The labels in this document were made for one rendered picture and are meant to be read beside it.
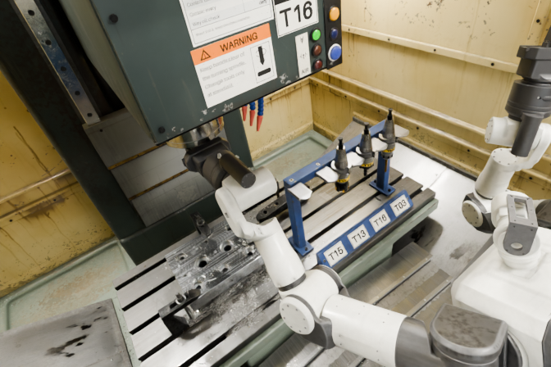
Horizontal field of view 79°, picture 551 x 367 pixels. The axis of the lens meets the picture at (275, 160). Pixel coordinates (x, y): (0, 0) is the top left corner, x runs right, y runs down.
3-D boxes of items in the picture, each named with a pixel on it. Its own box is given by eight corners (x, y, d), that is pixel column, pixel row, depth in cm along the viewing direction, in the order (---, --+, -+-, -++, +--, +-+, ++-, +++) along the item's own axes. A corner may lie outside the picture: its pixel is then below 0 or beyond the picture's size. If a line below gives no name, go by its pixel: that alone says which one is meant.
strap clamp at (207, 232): (219, 248, 128) (208, 222, 119) (211, 253, 127) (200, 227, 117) (204, 228, 137) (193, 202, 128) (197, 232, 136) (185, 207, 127)
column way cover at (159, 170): (240, 178, 159) (211, 78, 127) (144, 230, 141) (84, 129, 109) (235, 173, 162) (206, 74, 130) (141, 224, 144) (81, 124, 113)
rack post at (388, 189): (395, 190, 138) (402, 131, 119) (387, 197, 136) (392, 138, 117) (377, 178, 145) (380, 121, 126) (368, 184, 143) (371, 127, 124)
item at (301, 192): (315, 195, 100) (315, 192, 99) (302, 203, 98) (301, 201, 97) (301, 183, 104) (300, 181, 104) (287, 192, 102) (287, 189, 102)
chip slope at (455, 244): (502, 239, 144) (521, 197, 128) (393, 346, 118) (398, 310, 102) (352, 151, 206) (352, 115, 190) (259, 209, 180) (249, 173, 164)
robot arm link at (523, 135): (548, 98, 78) (530, 143, 83) (496, 92, 82) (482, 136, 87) (565, 111, 69) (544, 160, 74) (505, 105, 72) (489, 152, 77)
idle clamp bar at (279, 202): (310, 197, 142) (309, 185, 138) (263, 232, 131) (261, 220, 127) (302, 191, 145) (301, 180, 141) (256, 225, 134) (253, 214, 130)
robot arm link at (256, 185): (252, 176, 82) (280, 201, 74) (214, 197, 77) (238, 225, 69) (244, 138, 75) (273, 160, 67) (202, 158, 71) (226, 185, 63)
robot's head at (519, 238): (529, 234, 60) (541, 199, 57) (535, 267, 54) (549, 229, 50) (489, 225, 63) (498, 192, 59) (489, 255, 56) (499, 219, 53)
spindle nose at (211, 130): (213, 107, 93) (201, 67, 85) (234, 133, 81) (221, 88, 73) (157, 129, 88) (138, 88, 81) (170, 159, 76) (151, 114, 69)
